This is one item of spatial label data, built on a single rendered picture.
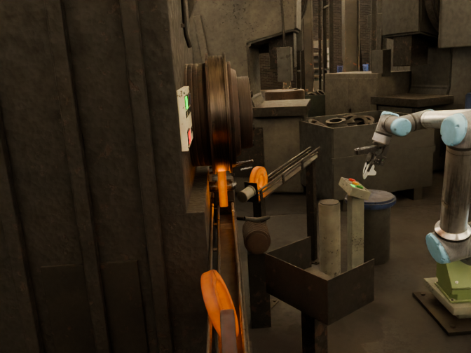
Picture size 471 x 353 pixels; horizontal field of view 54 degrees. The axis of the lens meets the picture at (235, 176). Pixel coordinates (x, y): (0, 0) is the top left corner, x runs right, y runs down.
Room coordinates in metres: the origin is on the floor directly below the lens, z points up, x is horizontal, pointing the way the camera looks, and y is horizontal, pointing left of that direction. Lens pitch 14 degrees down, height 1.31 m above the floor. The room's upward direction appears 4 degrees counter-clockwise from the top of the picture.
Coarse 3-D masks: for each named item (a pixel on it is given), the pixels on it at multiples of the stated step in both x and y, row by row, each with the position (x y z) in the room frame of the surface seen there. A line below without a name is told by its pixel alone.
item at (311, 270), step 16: (304, 240) 1.45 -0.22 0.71; (272, 256) 1.33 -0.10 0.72; (288, 256) 1.41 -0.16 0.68; (304, 256) 1.45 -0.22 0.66; (272, 272) 1.33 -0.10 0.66; (288, 272) 1.27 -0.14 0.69; (304, 272) 1.21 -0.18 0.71; (320, 272) 1.43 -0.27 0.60; (352, 272) 1.20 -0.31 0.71; (368, 272) 1.25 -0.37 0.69; (272, 288) 1.33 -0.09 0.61; (288, 288) 1.27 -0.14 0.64; (304, 288) 1.21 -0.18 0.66; (320, 288) 1.16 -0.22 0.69; (336, 288) 1.16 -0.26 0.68; (352, 288) 1.20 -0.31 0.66; (368, 288) 1.25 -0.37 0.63; (288, 304) 1.27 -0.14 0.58; (304, 304) 1.22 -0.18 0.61; (320, 304) 1.16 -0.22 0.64; (336, 304) 1.16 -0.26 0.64; (352, 304) 1.20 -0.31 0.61; (304, 320) 1.32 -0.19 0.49; (320, 320) 1.17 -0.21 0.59; (336, 320) 1.16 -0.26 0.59; (304, 336) 1.32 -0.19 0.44; (320, 336) 1.30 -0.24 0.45; (304, 352) 1.32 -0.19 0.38; (320, 352) 1.30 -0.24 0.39
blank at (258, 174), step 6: (258, 168) 2.30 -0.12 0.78; (264, 168) 2.35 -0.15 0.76; (252, 174) 2.27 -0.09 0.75; (258, 174) 2.29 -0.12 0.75; (264, 174) 2.35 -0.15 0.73; (252, 180) 2.26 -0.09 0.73; (258, 180) 2.28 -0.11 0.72; (264, 180) 2.35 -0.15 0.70; (258, 186) 2.28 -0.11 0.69; (264, 192) 2.34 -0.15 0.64
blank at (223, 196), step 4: (220, 172) 1.80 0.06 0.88; (224, 172) 1.80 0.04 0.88; (220, 176) 1.78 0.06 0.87; (224, 176) 1.78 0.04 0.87; (220, 180) 1.77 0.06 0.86; (224, 180) 1.77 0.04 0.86; (220, 184) 1.76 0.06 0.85; (224, 184) 1.76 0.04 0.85; (220, 188) 1.75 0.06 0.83; (224, 188) 1.75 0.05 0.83; (220, 192) 1.75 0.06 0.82; (224, 192) 1.75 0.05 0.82; (220, 196) 1.75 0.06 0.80; (224, 196) 1.75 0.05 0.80; (220, 200) 1.76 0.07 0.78; (224, 200) 1.76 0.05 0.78; (220, 204) 1.77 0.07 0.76; (224, 204) 1.77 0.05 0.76
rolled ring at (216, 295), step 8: (208, 272) 1.12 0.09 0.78; (216, 272) 1.15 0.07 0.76; (200, 280) 1.09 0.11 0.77; (208, 280) 1.08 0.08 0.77; (216, 280) 1.11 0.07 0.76; (208, 288) 1.06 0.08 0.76; (216, 288) 1.08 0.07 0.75; (224, 288) 1.17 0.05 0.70; (208, 296) 1.04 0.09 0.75; (216, 296) 1.04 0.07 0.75; (224, 296) 1.16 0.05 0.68; (208, 304) 1.03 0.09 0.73; (216, 304) 1.03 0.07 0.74; (224, 304) 1.16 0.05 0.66; (232, 304) 1.16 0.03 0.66; (208, 312) 1.02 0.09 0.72; (216, 312) 1.02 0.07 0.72; (216, 320) 1.02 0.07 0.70; (216, 328) 1.02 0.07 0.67
